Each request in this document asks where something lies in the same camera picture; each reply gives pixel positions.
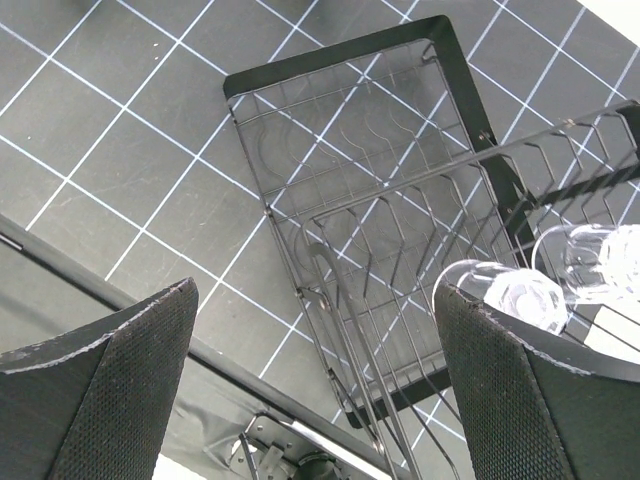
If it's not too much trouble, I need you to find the black wire dish rack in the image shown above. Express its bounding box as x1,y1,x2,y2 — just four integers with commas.
223,15,639,479

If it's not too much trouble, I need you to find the black grid mat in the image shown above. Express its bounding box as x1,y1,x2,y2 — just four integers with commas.
1,1,639,425

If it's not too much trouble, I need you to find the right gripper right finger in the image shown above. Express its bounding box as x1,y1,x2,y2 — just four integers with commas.
434,283,639,479

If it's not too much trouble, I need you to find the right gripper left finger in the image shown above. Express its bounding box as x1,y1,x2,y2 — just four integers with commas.
1,278,199,479

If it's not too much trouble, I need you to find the small clear faceted glass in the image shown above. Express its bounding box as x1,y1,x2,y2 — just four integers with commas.
531,224,639,304

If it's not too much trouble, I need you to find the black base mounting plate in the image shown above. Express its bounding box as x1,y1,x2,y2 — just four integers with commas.
0,214,411,480

